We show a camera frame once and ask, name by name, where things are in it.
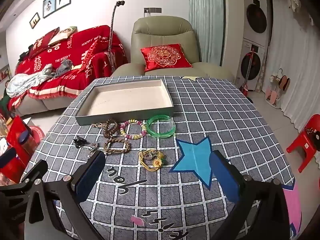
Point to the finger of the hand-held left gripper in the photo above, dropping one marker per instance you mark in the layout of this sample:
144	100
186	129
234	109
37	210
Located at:
33	170

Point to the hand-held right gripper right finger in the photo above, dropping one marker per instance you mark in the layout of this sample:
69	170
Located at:
226	177

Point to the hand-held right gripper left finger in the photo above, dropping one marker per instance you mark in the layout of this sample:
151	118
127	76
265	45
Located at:
90	177

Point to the silver rhinestone star hair clip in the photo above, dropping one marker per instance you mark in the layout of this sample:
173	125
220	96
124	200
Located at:
93	148

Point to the black hair claw clip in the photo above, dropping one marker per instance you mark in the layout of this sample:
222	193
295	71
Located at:
79	141

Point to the silver heart charm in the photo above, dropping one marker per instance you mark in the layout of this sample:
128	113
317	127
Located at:
149	156

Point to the grey jewelry tray cream lining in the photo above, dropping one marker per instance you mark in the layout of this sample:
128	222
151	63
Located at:
125	100

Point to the red gift bag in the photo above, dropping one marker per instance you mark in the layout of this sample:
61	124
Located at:
17	140

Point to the red round patterned mat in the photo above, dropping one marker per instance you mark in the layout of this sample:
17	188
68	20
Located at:
38	135

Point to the grey checked tablecloth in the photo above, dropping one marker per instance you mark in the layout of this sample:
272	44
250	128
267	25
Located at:
225	130

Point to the grey sofa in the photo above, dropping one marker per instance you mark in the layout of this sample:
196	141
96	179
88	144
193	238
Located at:
35	105

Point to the green translucent bangle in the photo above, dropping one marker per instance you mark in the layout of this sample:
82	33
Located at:
150	130

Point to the pale blue blanket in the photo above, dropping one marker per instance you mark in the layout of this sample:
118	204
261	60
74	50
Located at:
25	82

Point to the red plastic stool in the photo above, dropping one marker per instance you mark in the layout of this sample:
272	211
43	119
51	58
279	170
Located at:
306	137

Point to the slipper rack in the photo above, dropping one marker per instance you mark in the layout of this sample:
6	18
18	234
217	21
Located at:
276	90

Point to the light grey garment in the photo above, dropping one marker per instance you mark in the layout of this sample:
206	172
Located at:
47	70

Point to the red mop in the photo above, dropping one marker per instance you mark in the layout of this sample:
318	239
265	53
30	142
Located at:
247	75

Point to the grey blue garment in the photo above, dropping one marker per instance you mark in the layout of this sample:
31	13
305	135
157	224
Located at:
63	67

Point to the white washing machine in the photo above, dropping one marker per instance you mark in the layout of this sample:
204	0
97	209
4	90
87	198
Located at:
252	67

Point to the red fringed cushion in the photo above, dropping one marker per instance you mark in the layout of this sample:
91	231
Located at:
90	55

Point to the red square sofa cushion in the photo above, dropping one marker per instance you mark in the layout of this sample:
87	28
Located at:
42	43

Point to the white sheer curtain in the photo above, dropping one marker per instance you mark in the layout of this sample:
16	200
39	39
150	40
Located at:
295	67

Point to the red printed sofa blanket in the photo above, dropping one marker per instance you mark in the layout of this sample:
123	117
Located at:
82	45

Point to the red embroidered cushion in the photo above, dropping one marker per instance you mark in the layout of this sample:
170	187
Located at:
165	57

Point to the photo print pillow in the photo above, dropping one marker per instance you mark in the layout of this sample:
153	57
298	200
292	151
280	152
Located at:
62	35

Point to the gooseneck phone holder stand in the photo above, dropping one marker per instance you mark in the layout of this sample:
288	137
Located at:
111	30

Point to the pale blue curtain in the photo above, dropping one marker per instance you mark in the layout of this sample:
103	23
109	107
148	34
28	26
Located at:
205	17

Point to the pale green armchair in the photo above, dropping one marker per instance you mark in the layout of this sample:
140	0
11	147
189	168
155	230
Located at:
160	30

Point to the white dryer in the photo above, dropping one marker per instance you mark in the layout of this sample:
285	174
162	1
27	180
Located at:
256	17

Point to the small black picture frame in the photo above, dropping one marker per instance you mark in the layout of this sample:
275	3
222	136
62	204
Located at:
34	20

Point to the portrait picture frame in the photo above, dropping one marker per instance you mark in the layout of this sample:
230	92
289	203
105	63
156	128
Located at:
49	5

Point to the wall socket panel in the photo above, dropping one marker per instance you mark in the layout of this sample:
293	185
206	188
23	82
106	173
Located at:
152	10

